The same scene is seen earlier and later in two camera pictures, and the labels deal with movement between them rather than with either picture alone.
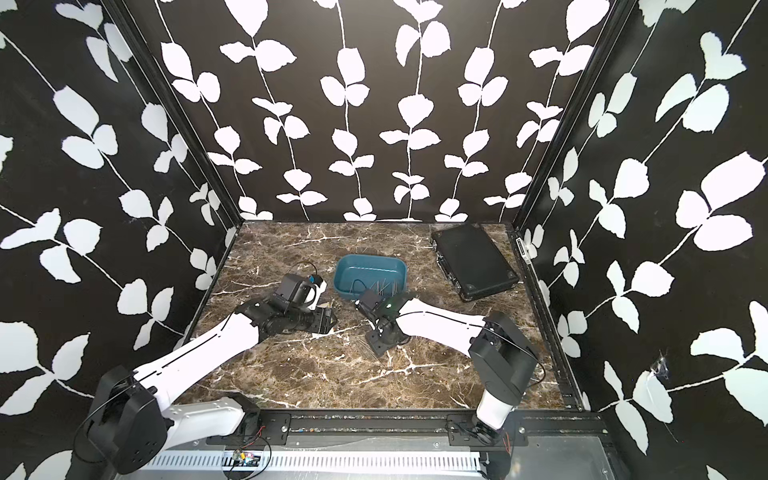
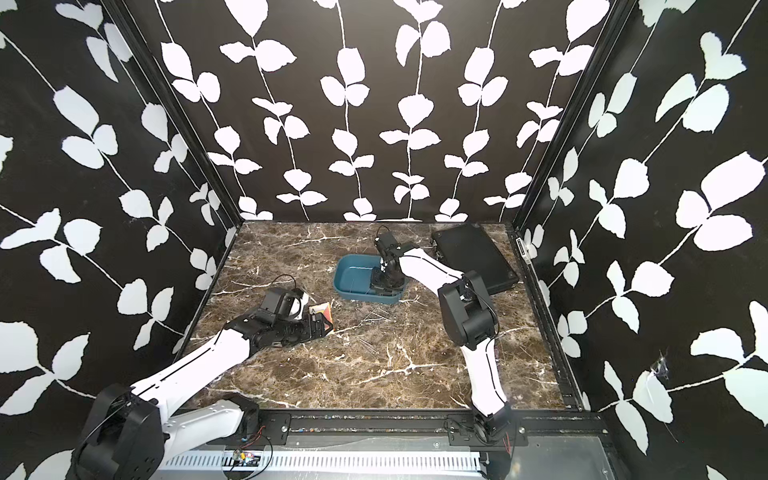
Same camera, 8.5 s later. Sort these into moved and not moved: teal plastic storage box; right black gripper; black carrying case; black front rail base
Moved: right black gripper
Not moved: teal plastic storage box; black carrying case; black front rail base
